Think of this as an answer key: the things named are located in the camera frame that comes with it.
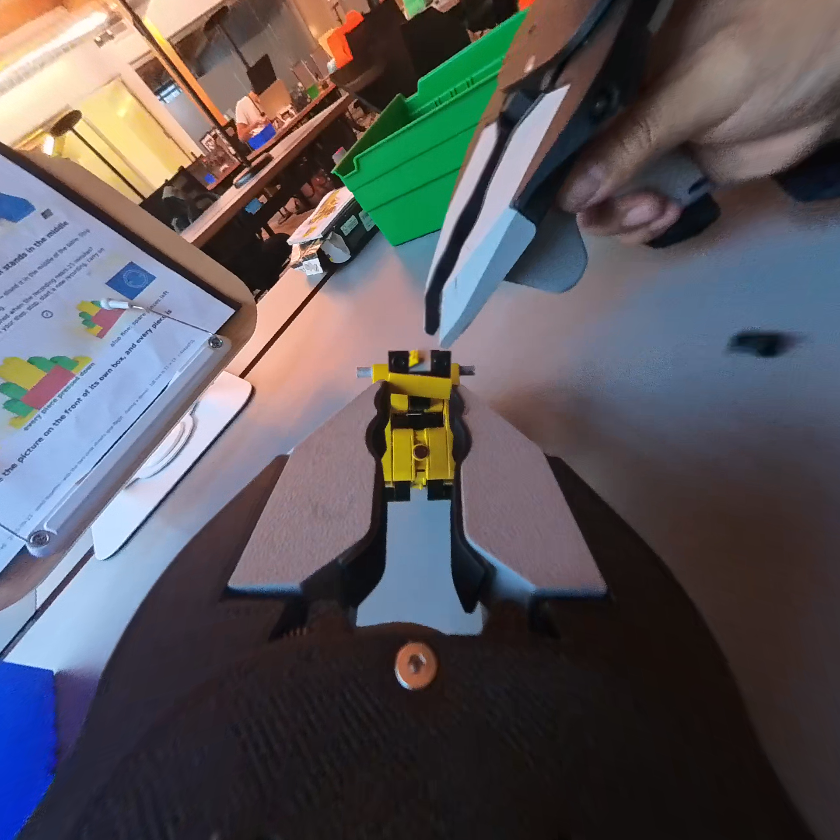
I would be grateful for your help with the yellow black lego model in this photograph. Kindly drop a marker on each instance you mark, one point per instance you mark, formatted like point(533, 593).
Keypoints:
point(420, 453)

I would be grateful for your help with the white stand base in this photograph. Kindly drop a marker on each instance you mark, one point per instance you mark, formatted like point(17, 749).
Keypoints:
point(197, 420)

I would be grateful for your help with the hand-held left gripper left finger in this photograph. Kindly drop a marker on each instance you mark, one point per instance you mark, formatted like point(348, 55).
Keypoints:
point(308, 512)

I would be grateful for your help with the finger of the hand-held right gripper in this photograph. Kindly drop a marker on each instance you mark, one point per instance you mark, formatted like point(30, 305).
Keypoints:
point(469, 197)
point(492, 262)

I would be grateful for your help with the black lego set box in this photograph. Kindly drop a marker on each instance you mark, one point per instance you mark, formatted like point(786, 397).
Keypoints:
point(358, 226)

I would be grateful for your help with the small black lego piece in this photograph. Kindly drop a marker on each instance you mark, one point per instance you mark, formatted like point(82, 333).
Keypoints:
point(761, 343)

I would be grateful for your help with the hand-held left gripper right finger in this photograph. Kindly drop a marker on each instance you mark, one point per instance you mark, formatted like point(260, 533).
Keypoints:
point(525, 518)

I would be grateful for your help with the small blue box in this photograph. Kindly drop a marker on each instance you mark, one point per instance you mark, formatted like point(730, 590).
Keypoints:
point(261, 138)

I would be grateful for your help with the long background table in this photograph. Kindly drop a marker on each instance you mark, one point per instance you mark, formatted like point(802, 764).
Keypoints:
point(282, 144)

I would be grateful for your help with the orange plastic crate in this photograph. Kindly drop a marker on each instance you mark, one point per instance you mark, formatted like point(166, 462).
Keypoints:
point(341, 46)

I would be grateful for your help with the black floor lamp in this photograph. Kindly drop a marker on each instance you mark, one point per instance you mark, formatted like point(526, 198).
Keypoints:
point(65, 121)

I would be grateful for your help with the person's right hand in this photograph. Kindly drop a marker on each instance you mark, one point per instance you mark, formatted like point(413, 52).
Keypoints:
point(735, 85)

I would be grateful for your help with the blue plastic bin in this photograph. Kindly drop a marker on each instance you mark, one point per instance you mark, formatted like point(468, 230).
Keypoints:
point(26, 741)

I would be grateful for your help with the wooden clipboard stand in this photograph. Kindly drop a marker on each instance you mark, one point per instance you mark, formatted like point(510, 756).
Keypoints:
point(239, 325)

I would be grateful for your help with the white yellow instruction booklet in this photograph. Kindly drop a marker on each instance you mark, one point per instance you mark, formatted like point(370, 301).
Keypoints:
point(328, 213)

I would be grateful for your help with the printed instruction sheet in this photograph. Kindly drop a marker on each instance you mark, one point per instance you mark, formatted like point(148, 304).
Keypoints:
point(98, 367)

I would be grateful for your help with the green plastic bin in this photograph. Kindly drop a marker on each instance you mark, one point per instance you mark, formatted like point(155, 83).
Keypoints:
point(420, 177)

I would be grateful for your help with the metal clip bar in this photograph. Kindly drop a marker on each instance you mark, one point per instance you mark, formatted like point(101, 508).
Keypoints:
point(154, 423)

